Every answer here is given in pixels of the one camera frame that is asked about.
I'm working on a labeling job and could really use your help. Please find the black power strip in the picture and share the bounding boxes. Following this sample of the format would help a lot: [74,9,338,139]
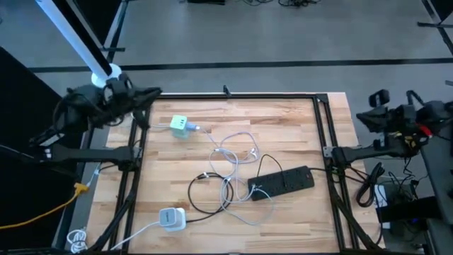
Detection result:
[246,165,316,202]

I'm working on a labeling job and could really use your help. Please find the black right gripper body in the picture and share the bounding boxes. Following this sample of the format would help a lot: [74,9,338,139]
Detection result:
[386,103,420,137]

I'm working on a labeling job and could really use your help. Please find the green cube charger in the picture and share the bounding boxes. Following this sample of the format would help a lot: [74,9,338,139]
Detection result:
[168,115,190,140]

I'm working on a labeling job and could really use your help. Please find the black USB cable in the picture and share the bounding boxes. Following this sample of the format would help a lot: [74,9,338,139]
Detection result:
[186,172,235,224]

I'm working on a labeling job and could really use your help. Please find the black floor cables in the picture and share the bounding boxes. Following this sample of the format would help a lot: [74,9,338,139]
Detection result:
[242,0,321,7]

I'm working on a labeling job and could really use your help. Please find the white charger power cord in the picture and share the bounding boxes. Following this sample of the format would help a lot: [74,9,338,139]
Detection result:
[109,221,162,251]

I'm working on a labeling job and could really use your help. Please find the dark equipment cart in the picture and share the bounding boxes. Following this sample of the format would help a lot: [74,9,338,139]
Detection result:
[410,109,453,255]

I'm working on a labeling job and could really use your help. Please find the pale lilac USB cable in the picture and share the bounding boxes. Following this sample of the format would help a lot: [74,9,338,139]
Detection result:
[186,122,262,178]

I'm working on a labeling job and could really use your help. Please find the white box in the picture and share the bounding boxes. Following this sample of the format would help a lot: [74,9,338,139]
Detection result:
[372,183,390,230]

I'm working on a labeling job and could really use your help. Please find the yellow extension cord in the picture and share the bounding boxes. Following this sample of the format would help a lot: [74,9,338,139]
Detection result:
[0,182,90,230]

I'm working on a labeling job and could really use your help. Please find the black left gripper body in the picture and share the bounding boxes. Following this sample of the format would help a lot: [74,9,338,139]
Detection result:
[105,72,134,113]

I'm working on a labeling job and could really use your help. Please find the grey stand leg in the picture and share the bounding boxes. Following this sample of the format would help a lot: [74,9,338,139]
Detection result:
[98,0,130,64]

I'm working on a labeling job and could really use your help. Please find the black floor stand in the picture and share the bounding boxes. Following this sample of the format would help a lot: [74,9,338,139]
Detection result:
[417,0,453,56]

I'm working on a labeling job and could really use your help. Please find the white cable with connector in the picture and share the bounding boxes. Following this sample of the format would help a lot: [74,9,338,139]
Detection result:
[86,161,103,187]

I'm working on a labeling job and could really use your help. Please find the thin black cable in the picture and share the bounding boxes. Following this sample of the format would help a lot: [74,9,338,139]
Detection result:
[256,153,287,187]

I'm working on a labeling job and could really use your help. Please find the coiled white cable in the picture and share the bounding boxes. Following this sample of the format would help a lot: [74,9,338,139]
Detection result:
[67,225,91,253]

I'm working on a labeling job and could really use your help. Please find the white pole with round base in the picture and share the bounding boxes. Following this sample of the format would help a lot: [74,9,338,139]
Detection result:
[35,0,123,88]

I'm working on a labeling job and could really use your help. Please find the white cube charger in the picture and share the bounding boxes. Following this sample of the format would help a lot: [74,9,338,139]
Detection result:
[158,207,188,233]

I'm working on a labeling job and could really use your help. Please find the white USB cable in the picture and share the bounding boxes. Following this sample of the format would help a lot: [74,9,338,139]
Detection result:
[219,176,258,205]
[219,176,276,227]

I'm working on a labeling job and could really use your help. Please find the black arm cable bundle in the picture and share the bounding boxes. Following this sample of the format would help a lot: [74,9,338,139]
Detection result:
[325,169,385,253]
[90,169,142,253]

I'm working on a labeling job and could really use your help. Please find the black partition panel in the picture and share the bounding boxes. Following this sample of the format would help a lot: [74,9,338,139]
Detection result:
[0,45,91,251]

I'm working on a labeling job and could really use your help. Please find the thick black coiled cord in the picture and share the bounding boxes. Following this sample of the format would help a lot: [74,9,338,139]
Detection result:
[355,160,385,208]

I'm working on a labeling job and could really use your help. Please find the black equipment box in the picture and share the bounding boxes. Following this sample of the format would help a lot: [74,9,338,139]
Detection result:
[376,182,443,224]

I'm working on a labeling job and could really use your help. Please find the black table frame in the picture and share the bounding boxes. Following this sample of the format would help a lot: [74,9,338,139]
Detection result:
[105,92,362,255]

